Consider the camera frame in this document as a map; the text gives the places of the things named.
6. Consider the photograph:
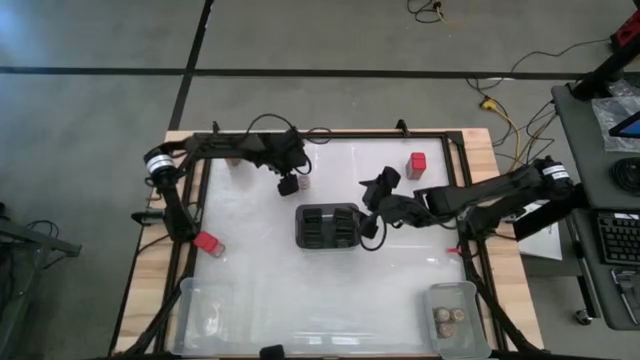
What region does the white paper sheet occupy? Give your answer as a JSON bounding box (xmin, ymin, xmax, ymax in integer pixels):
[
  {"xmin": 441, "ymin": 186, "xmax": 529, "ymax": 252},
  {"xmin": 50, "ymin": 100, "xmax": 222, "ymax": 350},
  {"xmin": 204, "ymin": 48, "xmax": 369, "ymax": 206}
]
[{"xmin": 519, "ymin": 222, "xmax": 564, "ymax": 261}]

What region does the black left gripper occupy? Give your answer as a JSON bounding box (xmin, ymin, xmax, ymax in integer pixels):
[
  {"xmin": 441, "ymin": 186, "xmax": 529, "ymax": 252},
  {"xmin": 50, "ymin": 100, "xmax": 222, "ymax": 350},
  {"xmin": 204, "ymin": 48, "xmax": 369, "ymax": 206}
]
[{"xmin": 264, "ymin": 142, "xmax": 309, "ymax": 198}]

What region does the black stand pole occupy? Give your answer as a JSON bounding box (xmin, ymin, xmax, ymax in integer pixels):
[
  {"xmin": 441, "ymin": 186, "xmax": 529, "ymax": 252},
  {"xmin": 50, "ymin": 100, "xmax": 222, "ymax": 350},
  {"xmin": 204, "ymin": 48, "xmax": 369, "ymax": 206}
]
[{"xmin": 571, "ymin": 47, "xmax": 640, "ymax": 101}]

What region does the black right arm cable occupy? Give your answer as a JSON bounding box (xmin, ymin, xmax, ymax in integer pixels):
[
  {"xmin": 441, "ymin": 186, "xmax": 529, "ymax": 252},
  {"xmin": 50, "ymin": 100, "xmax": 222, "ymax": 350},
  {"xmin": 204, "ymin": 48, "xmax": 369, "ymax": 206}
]
[{"xmin": 358, "ymin": 214, "xmax": 389, "ymax": 252}]

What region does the light grey plastic bin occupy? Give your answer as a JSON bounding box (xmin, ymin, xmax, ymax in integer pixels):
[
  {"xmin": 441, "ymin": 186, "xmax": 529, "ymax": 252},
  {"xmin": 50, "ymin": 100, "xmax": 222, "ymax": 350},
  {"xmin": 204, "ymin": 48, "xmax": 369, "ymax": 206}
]
[{"xmin": 422, "ymin": 280, "xmax": 494, "ymax": 360}]

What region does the grey desk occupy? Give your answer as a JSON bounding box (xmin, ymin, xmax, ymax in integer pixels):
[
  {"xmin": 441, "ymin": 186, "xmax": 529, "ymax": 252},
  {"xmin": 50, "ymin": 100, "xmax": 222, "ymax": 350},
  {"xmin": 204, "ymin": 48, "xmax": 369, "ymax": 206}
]
[{"xmin": 549, "ymin": 82, "xmax": 640, "ymax": 331}]

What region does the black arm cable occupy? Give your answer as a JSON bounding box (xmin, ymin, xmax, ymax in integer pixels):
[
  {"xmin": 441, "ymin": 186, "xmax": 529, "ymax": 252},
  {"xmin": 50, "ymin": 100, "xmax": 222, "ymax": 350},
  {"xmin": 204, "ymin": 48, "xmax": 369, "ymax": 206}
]
[
  {"xmin": 244, "ymin": 113, "xmax": 334, "ymax": 146},
  {"xmin": 358, "ymin": 214, "xmax": 389, "ymax": 252}
]

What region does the red and black device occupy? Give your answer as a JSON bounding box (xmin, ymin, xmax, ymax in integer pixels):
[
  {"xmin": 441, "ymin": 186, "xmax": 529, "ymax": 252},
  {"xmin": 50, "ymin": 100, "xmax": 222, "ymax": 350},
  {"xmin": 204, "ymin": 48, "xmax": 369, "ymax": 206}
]
[{"xmin": 613, "ymin": 8, "xmax": 640, "ymax": 49}]

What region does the blue screen tablet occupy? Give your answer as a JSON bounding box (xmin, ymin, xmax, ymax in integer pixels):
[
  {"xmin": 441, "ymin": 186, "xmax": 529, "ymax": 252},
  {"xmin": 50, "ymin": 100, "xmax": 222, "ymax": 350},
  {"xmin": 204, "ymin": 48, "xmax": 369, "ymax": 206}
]
[{"xmin": 608, "ymin": 110, "xmax": 640, "ymax": 139}]

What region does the black metal table frame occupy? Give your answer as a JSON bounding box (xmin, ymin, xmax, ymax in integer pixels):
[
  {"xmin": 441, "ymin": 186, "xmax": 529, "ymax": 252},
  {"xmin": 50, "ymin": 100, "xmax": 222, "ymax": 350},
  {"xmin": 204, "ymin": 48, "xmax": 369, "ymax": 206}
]
[{"xmin": 107, "ymin": 119, "xmax": 546, "ymax": 360}]

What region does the black metal stand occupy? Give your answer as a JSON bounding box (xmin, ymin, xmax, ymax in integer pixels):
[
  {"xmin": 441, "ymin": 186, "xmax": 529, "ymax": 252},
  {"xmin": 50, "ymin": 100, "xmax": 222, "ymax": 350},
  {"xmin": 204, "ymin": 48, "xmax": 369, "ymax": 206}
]
[{"xmin": 0, "ymin": 199, "xmax": 84, "ymax": 360}]

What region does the black keyboard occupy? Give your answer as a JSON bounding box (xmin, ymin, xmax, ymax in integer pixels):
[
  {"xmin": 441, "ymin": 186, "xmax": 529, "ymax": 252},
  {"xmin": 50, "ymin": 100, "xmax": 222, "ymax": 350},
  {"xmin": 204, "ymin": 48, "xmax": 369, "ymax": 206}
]
[{"xmin": 596, "ymin": 209, "xmax": 640, "ymax": 267}]

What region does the clear plastic bag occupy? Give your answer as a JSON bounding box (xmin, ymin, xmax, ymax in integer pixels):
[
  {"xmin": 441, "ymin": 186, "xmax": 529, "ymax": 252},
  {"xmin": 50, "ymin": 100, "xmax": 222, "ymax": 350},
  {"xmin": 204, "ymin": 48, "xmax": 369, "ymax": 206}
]
[{"xmin": 591, "ymin": 94, "xmax": 640, "ymax": 154}]

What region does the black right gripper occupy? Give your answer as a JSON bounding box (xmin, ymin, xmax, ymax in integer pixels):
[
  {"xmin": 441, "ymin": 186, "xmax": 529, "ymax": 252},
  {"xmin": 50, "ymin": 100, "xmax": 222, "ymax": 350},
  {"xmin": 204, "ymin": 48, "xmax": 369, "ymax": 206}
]
[{"xmin": 359, "ymin": 167, "xmax": 427, "ymax": 240}]

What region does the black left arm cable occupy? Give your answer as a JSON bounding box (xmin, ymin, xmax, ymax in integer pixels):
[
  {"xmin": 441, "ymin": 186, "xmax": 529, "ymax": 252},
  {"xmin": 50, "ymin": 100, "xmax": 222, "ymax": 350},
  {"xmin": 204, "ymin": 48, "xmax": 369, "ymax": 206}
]
[{"xmin": 244, "ymin": 113, "xmax": 334, "ymax": 146}]

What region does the clear plastic bin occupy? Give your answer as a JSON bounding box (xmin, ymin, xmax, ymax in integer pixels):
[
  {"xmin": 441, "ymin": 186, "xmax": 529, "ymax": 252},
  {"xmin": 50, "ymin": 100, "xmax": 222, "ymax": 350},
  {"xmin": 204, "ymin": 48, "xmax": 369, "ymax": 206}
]
[{"xmin": 172, "ymin": 277, "xmax": 236, "ymax": 357}]

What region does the dark grey translucent bin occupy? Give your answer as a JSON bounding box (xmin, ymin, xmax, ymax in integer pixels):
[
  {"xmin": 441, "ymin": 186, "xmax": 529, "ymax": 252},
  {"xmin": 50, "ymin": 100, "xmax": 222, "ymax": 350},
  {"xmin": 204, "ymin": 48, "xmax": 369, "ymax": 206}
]
[{"xmin": 294, "ymin": 202, "xmax": 362, "ymax": 251}]

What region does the yellow extension cord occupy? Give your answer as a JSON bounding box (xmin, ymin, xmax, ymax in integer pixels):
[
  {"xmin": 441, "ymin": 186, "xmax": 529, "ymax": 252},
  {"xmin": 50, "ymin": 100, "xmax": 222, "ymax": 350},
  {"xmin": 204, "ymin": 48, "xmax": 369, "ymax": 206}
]
[{"xmin": 478, "ymin": 97, "xmax": 524, "ymax": 174}]

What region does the coiled black cable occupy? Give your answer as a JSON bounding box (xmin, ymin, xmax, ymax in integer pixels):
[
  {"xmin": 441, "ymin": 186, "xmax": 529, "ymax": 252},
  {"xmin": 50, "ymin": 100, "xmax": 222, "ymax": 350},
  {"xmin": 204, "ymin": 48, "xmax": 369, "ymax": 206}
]
[{"xmin": 610, "ymin": 157, "xmax": 640, "ymax": 197}]

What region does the black floor cable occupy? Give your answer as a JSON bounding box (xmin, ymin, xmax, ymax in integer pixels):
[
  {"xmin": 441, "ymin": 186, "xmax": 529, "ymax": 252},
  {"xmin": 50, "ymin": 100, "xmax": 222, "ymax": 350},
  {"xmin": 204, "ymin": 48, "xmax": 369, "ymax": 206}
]
[{"xmin": 405, "ymin": 0, "xmax": 447, "ymax": 25}]

